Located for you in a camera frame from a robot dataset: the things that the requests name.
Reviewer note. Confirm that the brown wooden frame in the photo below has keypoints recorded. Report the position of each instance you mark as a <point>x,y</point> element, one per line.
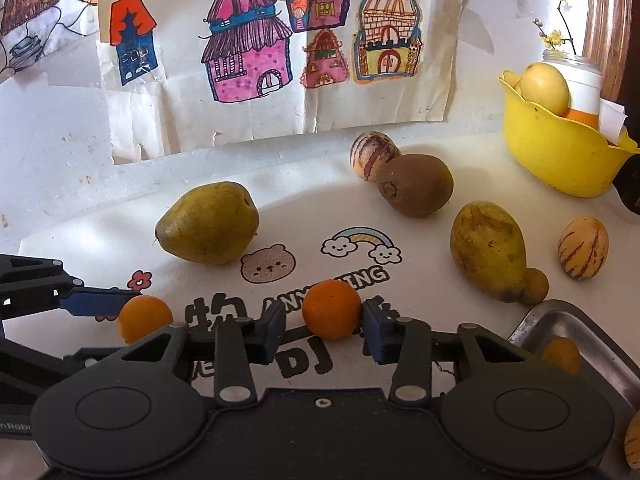
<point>607,15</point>

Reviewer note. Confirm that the girl cartoon drawing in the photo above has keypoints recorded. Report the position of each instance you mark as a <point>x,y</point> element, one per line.
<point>40,5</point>

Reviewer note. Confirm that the yellow striped pepino melon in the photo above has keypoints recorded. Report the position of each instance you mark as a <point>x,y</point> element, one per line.
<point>633,440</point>
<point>582,247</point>

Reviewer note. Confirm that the metal tray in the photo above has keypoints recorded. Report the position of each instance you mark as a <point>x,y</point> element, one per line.
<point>590,325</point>

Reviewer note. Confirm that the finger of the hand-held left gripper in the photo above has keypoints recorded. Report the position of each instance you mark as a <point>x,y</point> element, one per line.
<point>100,302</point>
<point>30,370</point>

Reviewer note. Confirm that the brown striped pepino melon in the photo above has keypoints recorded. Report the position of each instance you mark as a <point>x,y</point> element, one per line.
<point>367,152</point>

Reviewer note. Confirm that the long yellow-green pear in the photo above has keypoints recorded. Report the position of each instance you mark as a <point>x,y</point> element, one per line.
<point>487,250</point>

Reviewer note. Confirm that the white folded paper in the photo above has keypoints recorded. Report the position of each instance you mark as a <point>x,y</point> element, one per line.
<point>612,120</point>

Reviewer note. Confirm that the yellow plastic bowl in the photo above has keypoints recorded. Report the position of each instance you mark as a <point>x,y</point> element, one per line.
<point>555,160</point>

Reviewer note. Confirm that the white jar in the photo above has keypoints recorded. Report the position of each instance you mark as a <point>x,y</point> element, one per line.
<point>585,85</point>

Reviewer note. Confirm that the colourful houses drawing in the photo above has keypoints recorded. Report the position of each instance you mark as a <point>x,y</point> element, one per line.
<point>280,90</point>

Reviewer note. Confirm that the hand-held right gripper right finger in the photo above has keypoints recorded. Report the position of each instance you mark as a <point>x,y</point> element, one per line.
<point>372,332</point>

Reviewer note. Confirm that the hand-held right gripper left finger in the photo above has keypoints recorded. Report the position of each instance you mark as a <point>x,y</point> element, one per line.
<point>277,332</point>

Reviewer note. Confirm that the printed white tablecloth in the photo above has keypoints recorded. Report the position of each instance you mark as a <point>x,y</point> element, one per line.
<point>300,240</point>

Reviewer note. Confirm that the brown kiwi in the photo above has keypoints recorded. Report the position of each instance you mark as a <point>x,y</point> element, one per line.
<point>417,185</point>

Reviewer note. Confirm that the pale yellow round fruit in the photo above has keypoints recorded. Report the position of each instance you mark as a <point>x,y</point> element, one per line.
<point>545,87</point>

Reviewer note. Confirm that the round yellow-green pear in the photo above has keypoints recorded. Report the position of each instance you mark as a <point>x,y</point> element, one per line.
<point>207,222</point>

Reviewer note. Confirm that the small orange mandarin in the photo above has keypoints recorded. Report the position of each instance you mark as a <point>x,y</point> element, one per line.
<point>565,355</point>
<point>145,317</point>
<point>330,310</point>

